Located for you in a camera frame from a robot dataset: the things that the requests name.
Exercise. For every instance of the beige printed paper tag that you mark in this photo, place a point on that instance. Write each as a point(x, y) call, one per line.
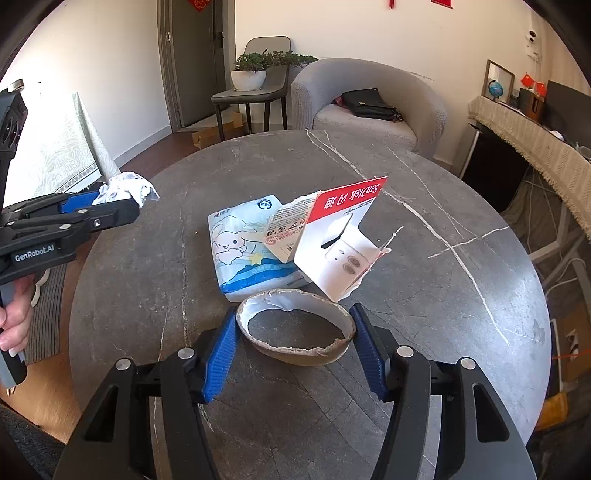
point(286, 228)

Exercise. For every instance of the grey ribbed mat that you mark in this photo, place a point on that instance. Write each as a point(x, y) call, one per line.
point(48, 318)

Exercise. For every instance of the grey armchair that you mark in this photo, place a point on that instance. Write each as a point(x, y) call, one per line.
point(369, 74)

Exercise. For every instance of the black monitor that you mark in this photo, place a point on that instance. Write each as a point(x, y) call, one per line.
point(570, 106)

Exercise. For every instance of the grey dining chair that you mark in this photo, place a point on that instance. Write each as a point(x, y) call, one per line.
point(268, 46)

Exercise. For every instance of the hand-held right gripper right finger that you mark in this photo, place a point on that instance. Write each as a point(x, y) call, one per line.
point(369, 350)

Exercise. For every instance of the cartoon print tissue pack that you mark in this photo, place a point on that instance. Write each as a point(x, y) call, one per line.
point(244, 258)

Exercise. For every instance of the desk with beige fringed cloth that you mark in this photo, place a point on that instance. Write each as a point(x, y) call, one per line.
point(531, 143)

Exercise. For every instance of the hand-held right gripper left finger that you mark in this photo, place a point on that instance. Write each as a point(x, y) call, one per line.
point(219, 350)

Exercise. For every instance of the wooden picture frame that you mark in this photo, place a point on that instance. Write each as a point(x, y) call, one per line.
point(508, 76)

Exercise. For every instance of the small white paper ball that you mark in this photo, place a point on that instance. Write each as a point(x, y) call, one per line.
point(127, 187)

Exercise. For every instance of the red diamond door decoration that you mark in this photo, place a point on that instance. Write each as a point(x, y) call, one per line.
point(197, 4)

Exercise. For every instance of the cardboard box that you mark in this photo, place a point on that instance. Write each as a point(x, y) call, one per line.
point(217, 131)

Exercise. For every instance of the person's left hand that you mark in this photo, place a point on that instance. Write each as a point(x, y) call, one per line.
point(18, 318)

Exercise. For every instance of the small blue globe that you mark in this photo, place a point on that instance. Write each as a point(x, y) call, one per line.
point(495, 87)

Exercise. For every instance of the table with pale green tablecloth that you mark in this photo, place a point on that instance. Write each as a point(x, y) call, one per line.
point(64, 147)

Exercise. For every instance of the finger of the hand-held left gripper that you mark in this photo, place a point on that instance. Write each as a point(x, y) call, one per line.
point(78, 201)
point(115, 213)

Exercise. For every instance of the pink cloth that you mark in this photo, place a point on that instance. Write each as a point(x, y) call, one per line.
point(338, 100)

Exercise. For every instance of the grey door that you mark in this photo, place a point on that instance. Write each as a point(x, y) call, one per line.
point(198, 69)

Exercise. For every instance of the red and white card packaging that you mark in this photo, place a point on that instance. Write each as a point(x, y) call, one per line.
point(332, 249)

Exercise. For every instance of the yellow bag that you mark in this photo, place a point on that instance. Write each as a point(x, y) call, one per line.
point(551, 410)

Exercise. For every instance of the black handbag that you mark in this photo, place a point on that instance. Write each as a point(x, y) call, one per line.
point(367, 104)

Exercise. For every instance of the potted plant in white pot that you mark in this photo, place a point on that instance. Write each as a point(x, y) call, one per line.
point(249, 79)

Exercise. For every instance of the white security camera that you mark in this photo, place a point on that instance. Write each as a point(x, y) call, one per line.
point(533, 36)

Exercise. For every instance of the small red desk flags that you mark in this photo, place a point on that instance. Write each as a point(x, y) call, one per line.
point(527, 81)

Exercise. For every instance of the red hanging scroll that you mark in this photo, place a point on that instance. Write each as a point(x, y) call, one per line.
point(441, 2)

